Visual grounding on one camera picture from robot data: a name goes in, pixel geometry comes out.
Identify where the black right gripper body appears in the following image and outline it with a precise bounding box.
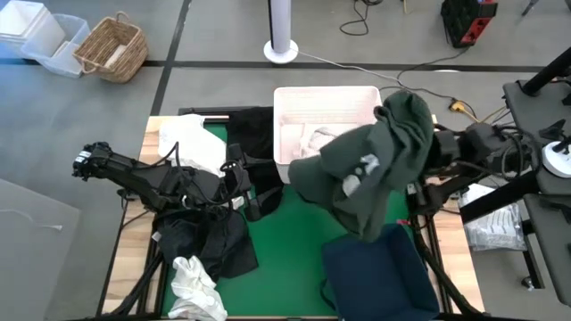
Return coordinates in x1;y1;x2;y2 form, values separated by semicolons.
427;128;463;169

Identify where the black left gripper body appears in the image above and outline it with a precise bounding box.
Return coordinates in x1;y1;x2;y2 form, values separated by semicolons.
220;158;253;202

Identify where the black garment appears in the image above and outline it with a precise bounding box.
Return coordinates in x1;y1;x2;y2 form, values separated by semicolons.
226;106;286;220
155;207;260;283

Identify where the dark green sweatshirt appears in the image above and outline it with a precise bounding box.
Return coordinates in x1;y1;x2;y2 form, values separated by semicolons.
287;90;434;243

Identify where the large white shirt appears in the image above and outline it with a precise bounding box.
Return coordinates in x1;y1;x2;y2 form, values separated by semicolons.
299;126;347;158

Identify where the green table mat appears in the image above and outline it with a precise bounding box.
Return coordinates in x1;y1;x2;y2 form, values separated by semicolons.
161;122;414;317

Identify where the white lace garment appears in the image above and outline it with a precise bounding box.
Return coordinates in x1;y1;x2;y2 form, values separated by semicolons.
157;113;228;178

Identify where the white plastic laundry basket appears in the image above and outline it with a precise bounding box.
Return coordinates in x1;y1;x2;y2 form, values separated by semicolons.
272;85;384;184

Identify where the clear bag of white items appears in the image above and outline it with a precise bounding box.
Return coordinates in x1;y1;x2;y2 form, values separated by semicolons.
459;183;528;253

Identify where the black side table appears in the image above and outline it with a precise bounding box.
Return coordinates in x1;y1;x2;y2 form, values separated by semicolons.
459;46;571;309

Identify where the small white crumpled cloth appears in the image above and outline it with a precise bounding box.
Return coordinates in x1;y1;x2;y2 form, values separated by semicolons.
168;255;228;321

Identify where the white round device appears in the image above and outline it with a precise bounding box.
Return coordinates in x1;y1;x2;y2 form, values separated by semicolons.
539;140;571;179

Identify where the red and black crate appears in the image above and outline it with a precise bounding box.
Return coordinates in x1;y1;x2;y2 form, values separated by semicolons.
440;0;499;49

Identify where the navy blue garment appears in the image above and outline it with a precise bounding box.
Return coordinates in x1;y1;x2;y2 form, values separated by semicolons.
320;222;441;321

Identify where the wicker basket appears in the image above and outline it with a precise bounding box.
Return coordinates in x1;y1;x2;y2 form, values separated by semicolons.
72;11;150;85

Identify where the clear plastic bin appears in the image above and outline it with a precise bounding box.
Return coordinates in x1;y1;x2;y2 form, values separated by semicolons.
20;12;91;79

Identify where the clear floor mat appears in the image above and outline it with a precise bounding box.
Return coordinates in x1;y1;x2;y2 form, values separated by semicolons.
0;177;84;321

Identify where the white lidded plastic box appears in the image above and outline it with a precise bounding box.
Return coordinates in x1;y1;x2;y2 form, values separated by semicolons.
0;0;66;57

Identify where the yellow power cable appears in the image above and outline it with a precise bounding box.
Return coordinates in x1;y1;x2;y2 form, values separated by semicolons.
449;100;509;130

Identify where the long black floor cable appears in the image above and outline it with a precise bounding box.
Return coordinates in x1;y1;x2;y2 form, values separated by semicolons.
378;46;470;106

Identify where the black metal table frame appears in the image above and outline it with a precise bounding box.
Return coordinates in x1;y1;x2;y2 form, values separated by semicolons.
95;105;487;321

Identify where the white floor cable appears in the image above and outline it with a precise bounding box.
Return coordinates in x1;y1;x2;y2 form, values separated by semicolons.
297;51;402;90

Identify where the black coiled floor cable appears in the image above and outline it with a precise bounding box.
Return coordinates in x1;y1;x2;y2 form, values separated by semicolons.
339;0;384;37

